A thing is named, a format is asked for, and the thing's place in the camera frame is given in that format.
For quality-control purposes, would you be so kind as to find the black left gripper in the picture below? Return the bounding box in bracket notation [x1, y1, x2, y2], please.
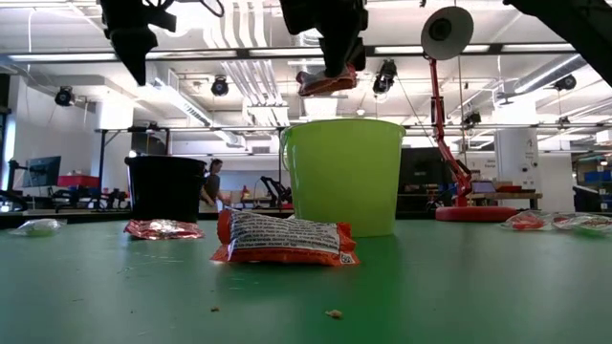
[99, 0, 178, 87]

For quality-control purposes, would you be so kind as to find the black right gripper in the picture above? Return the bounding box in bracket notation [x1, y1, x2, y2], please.
[279, 0, 369, 78]

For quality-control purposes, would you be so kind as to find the red candy packet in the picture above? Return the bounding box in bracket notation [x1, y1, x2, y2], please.
[295, 64, 359, 98]
[122, 218, 206, 241]

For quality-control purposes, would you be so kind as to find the candy bag with white label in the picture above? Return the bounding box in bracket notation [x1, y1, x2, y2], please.
[209, 208, 361, 268]

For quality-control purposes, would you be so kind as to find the red candy in clear wrapper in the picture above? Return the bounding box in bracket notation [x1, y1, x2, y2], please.
[554, 213, 612, 228]
[499, 210, 557, 232]

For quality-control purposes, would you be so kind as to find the red desk lamp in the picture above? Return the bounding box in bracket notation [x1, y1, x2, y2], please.
[420, 5, 520, 223]

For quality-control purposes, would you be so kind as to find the green plastic bucket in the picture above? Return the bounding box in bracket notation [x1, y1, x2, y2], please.
[280, 118, 407, 239]

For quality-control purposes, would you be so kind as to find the large black screen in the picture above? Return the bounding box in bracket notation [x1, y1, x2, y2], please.
[400, 146, 455, 214]

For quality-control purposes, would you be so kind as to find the red storage bin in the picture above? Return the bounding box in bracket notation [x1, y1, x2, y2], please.
[56, 174, 100, 188]

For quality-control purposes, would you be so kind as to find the black plastic bucket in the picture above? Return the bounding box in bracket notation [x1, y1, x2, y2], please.
[124, 155, 211, 225]

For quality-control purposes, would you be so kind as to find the computer monitor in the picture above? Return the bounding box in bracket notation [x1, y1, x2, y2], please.
[23, 155, 62, 188]

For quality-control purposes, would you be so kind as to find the person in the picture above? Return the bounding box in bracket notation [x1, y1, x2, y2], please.
[199, 158, 226, 214]

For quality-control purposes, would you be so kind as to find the wooden background table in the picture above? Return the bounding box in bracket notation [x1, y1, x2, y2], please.
[470, 191, 544, 202]

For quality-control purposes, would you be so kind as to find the green table mat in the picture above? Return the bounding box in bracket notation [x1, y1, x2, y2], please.
[0, 217, 612, 344]

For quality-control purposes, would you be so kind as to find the silver ventilation duct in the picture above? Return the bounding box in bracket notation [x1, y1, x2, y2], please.
[291, 28, 358, 120]

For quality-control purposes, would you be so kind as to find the black background frame stand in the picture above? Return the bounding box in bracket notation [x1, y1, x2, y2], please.
[94, 124, 284, 211]

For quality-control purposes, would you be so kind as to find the black table frame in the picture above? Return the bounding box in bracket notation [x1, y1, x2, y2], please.
[0, 209, 612, 229]

